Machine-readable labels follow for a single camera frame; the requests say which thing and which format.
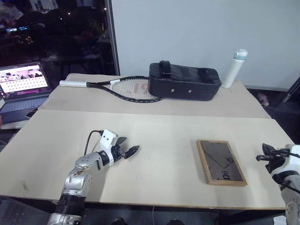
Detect open laptop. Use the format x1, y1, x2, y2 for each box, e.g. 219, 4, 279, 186
0, 61, 55, 125

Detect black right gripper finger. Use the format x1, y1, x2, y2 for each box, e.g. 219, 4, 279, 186
262, 142, 275, 156
255, 153, 275, 162

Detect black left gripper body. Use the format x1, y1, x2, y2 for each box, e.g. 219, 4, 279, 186
109, 140, 125, 165

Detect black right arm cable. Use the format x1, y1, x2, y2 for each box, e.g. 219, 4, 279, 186
273, 148, 300, 158

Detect grey metal leg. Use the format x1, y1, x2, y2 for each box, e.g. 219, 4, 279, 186
282, 77, 300, 104

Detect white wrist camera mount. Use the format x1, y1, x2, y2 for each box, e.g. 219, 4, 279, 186
100, 129, 119, 153
271, 144, 300, 176

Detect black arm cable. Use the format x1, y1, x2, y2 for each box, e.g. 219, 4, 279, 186
84, 130, 104, 156
273, 148, 300, 158

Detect black padded bag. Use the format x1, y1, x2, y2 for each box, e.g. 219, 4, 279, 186
149, 60, 222, 102

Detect white water bottle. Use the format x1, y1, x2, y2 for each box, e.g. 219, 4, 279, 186
220, 48, 249, 89

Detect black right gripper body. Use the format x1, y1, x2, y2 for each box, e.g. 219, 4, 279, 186
264, 152, 285, 174

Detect pink object on floor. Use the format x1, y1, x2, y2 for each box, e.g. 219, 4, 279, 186
257, 92, 270, 107

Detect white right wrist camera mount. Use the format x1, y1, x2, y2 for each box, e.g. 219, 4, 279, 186
271, 144, 300, 176

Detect black tennis racket white grip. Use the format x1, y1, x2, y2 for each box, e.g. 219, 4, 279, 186
59, 75, 165, 105

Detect grey partition frame post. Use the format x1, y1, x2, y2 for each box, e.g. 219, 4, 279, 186
105, 0, 121, 76

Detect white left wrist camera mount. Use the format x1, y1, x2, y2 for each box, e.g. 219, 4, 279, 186
100, 129, 119, 153

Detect wooden-framed grey board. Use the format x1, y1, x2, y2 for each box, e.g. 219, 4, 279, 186
195, 139, 248, 188

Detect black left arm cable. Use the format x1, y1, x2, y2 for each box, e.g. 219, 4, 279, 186
84, 130, 104, 156

